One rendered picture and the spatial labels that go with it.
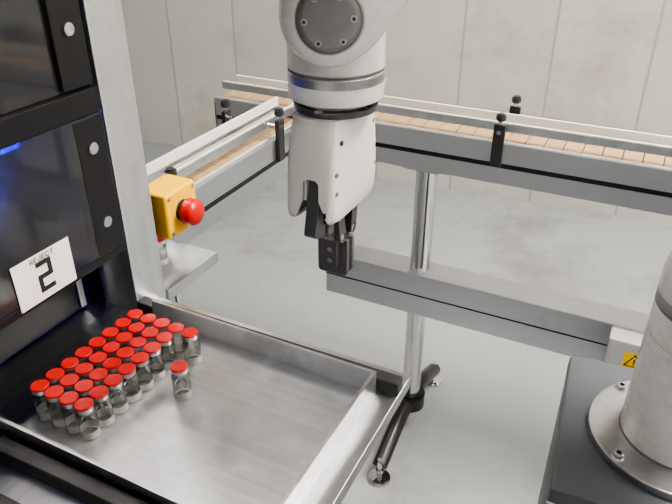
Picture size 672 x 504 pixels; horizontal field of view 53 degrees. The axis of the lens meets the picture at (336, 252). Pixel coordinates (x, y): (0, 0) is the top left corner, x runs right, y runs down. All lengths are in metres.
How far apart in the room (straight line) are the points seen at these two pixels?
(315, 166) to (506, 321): 1.16
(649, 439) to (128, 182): 0.70
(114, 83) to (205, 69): 2.97
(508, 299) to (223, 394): 0.95
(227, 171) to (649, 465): 0.87
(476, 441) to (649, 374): 1.29
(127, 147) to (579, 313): 1.10
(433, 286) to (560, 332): 0.32
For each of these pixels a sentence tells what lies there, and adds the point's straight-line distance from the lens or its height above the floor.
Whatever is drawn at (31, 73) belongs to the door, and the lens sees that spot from 0.82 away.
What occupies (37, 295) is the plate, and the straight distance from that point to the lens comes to 0.86.
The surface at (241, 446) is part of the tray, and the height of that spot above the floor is 0.88.
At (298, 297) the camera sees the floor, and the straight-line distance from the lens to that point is 2.59.
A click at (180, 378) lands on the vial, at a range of 0.82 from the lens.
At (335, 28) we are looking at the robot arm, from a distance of 0.48.
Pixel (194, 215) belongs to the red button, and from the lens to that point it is 1.00.
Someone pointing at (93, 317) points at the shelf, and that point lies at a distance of 1.02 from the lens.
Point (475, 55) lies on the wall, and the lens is 3.27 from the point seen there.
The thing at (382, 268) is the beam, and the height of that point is 0.54.
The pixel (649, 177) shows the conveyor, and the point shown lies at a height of 0.91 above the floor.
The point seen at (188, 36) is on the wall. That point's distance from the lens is 3.86.
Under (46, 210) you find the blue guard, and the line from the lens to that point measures 0.84.
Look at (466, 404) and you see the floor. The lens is 2.15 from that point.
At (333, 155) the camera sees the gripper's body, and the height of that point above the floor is 1.22.
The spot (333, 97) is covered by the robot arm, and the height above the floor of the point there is 1.27.
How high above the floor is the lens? 1.44
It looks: 30 degrees down
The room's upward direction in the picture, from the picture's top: straight up
